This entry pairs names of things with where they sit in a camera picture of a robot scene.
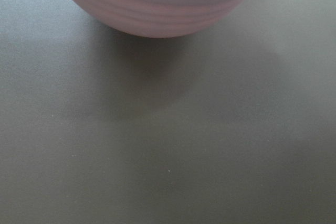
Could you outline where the pink bowl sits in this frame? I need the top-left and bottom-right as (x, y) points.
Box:
(73, 0), (243, 38)

